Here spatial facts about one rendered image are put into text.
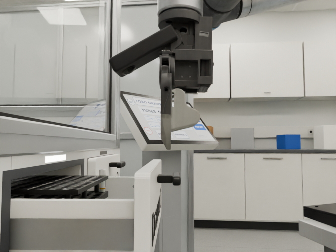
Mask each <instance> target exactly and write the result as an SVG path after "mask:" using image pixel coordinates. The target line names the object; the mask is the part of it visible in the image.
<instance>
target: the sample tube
mask: <svg viewBox="0 0 336 252"><path fill-rule="evenodd" d="M106 172H107V171H106V169H100V170H99V176H100V177H106ZM99 192H100V193H104V192H106V181H104V182H102V183H100V186H99Z"/></svg>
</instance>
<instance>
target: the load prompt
mask: <svg viewBox="0 0 336 252"><path fill-rule="evenodd" d="M132 98H133V100H134V101H135V103H136V105H140V106H147V107H155V108H161V101H156V100H150V99H144V98H137V97H132Z"/></svg>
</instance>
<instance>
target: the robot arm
mask: <svg viewBox="0 0 336 252"><path fill-rule="evenodd" d="M306 1H309V0H158V2H157V16H158V27H159V29H160V31H158V32H156V33H154V34H153V35H151V36H149V37H147V38H145V39H144V40H142V41H140V42H138V43H137V44H135V45H133V46H131V47H129V48H128V49H126V50H124V51H122V52H121V53H119V54H117V55H115V56H113V57H112V58H110V59H109V63H110V65H111V67H112V69H113V71H114V72H115V73H116V74H118V75H119V76H120V77H122V78H123V77H125V76H127V75H129V74H131V73H133V72H134V71H136V70H137V69H139V68H141V67H143V66H145V65H146V64H148V63H150V62H152V61H154V60H155V59H157V58H159V59H160V62H159V85H160V89H161V140H162V142H163V144H164V146H165V148H166V149H167V150H171V136H172V132H176V131H180V130H184V129H188V128H192V127H194V126H195V125H197V124H198V123H199V122H200V119H201V115H200V113H199V112H198V111H197V110H195V109H193V108H191V107H189V106H188V105H187V103H186V94H197V93H207V92H208V89H209V88H210V86H211V85H213V69H214V51H213V50H212V39H213V31H214V30H215V29H217V28H219V27H220V26H221V24H222V23H226V22H230V21H233V20H237V19H241V18H245V17H249V16H253V15H256V14H260V13H264V12H268V11H271V10H275V9H279V8H283V7H287V6H290V5H294V4H298V3H302V2H306ZM173 94H174V95H173ZM173 99H174V107H173Z"/></svg>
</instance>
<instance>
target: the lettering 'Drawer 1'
mask: <svg viewBox="0 0 336 252"><path fill-rule="evenodd" d="M160 192H161V196H160V197H159V201H158V204H157V209H156V212H155V214H154V213H153V215H152V247H153V245H154V237H155V235H156V230H157V224H158V221H159V216H160V208H161V206H162V188H161V189H160ZM160 198H161V206H160ZM153 218H154V232H153Z"/></svg>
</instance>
